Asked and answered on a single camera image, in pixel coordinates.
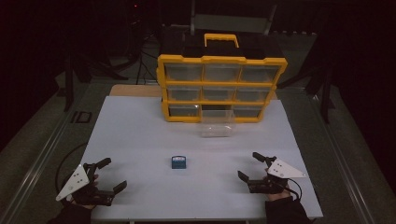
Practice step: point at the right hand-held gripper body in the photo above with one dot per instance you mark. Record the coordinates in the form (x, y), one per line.
(285, 169)

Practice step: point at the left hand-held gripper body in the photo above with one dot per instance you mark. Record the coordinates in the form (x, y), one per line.
(74, 182)

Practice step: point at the person's right hand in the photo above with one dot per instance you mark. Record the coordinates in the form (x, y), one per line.
(278, 196)

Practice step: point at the clear plastic drawer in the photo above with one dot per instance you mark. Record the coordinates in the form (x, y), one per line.
(218, 123)

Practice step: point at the small blue box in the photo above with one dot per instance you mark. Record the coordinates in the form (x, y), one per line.
(178, 162)

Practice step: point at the tan wooden board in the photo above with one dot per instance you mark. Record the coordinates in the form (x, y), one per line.
(135, 90)

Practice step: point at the black metal stand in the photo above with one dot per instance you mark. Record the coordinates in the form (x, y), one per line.
(323, 90)
(79, 77)

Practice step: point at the yellow black drawer organizer cabinet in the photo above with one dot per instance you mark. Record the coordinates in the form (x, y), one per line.
(221, 62)

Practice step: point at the set of clear drawers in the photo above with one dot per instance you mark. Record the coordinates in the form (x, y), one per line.
(183, 72)

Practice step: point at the metal floor rail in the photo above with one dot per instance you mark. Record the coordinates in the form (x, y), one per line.
(345, 168)
(34, 169)

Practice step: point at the black rectangular floor frame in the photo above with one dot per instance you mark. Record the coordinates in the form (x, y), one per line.
(81, 117)

